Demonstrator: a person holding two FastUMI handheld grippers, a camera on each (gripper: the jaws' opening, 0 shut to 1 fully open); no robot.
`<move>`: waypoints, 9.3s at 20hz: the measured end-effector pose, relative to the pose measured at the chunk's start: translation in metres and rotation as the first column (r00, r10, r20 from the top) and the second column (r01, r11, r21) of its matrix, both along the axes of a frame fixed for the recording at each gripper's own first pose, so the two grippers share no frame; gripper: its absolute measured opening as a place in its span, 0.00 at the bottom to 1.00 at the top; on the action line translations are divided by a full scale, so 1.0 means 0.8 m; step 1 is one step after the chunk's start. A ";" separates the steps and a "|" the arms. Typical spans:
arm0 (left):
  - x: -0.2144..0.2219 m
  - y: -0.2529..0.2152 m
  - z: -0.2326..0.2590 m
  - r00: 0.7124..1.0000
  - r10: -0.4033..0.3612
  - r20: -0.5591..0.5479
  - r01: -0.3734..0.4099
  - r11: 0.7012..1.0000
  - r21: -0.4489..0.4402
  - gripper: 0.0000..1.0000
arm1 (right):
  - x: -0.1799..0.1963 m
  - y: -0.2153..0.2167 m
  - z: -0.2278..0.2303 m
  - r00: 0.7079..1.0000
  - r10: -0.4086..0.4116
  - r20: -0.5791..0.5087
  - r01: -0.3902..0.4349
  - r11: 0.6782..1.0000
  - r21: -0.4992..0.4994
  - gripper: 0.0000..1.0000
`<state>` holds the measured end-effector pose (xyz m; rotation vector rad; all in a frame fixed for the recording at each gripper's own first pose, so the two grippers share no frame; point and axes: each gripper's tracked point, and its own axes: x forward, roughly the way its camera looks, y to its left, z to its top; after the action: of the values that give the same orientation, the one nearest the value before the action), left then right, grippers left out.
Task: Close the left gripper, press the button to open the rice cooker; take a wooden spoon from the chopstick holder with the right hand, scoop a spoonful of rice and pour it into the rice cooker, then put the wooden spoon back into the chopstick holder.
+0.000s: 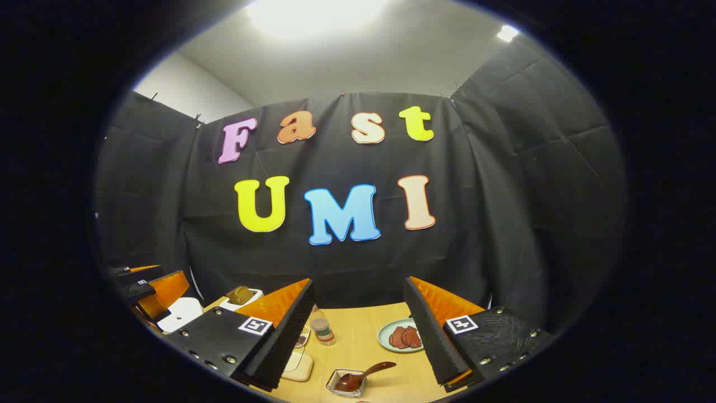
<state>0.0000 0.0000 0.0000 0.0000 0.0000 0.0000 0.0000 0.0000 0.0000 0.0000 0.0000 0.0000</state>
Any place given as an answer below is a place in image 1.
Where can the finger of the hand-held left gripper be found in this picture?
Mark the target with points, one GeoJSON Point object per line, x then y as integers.
{"type": "Point", "coordinates": [134, 271]}
{"type": "Point", "coordinates": [165, 291]}

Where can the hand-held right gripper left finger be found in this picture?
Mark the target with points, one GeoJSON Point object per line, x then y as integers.
{"type": "Point", "coordinates": [282, 341]}

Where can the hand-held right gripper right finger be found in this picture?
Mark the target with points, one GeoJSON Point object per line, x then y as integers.
{"type": "Point", "coordinates": [433, 341]}

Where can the white rice cooker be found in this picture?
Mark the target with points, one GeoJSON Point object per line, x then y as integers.
{"type": "Point", "coordinates": [182, 313]}

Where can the brown wooden spoon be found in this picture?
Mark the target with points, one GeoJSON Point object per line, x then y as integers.
{"type": "Point", "coordinates": [375, 369]}

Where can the clear square chopstick holder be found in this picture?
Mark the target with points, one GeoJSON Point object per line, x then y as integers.
{"type": "Point", "coordinates": [335, 387]}

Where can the brown meat patty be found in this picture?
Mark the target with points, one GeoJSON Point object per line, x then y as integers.
{"type": "Point", "coordinates": [414, 336]}
{"type": "Point", "coordinates": [397, 337]}

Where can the clear plastic bottle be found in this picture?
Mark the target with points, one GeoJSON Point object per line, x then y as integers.
{"type": "Point", "coordinates": [323, 327]}

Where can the pale green plate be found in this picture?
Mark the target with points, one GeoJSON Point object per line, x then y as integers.
{"type": "Point", "coordinates": [386, 338]}

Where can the white toaster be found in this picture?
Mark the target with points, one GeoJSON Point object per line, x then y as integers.
{"type": "Point", "coordinates": [254, 296]}

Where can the brown bread slice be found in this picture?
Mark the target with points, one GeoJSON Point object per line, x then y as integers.
{"type": "Point", "coordinates": [240, 295]}

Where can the black backdrop cloth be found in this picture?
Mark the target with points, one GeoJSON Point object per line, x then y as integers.
{"type": "Point", "coordinates": [347, 263]}

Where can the small ceiling light panel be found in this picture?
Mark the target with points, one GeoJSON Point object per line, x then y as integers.
{"type": "Point", "coordinates": [507, 33]}

